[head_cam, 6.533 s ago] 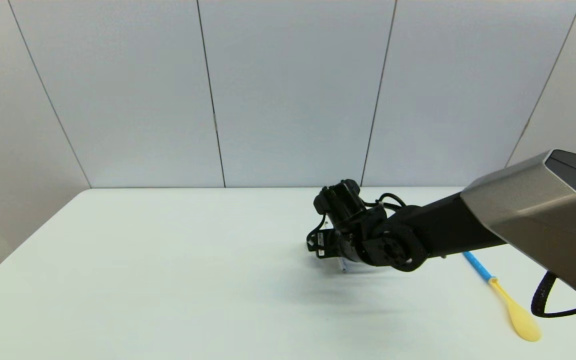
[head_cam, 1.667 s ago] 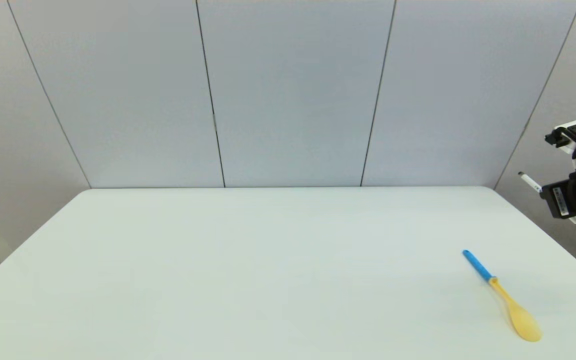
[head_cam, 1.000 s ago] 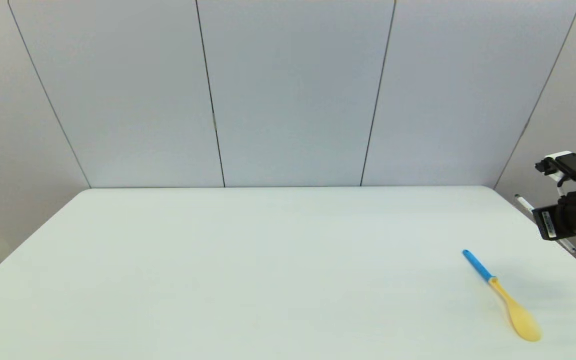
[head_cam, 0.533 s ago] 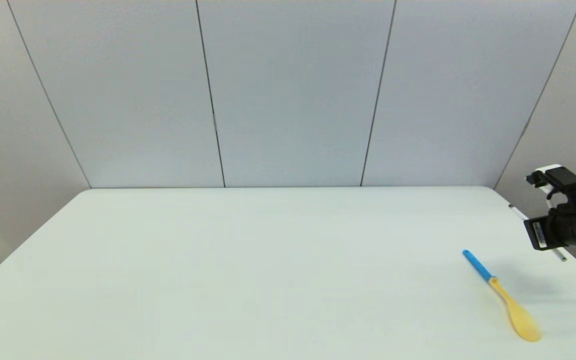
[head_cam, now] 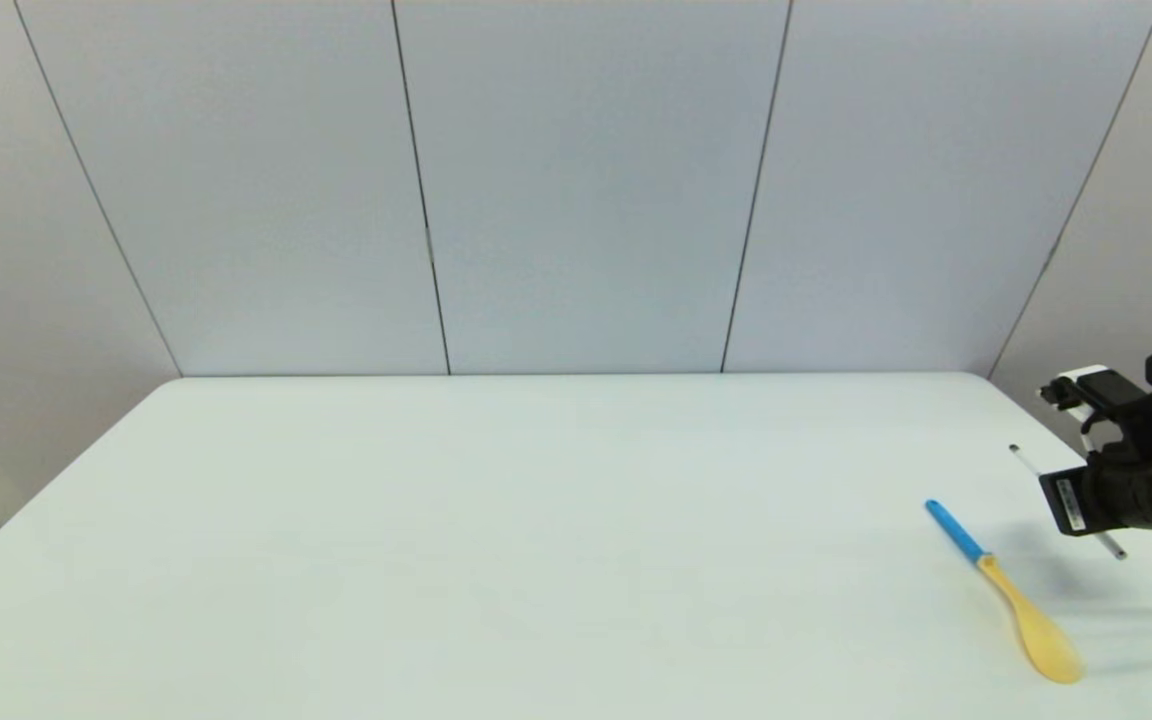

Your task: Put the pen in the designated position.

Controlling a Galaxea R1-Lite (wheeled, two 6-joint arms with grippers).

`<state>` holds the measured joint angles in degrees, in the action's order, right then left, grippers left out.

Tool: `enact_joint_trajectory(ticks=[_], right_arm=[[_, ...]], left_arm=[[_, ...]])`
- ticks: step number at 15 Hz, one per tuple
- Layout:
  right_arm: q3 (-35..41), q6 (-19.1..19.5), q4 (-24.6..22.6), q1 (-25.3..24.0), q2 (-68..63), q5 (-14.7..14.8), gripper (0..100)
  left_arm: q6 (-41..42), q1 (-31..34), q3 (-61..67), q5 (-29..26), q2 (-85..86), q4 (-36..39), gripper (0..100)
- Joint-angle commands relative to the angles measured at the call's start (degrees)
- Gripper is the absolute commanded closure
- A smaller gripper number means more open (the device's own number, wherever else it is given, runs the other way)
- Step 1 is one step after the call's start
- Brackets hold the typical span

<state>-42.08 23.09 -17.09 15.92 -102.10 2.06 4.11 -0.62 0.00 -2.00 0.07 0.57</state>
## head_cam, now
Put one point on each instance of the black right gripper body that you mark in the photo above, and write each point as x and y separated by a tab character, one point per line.
1136	495

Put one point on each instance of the white pen with blue print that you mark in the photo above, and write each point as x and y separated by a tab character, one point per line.
1022	460

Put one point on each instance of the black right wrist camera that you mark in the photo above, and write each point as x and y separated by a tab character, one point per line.
1126	400

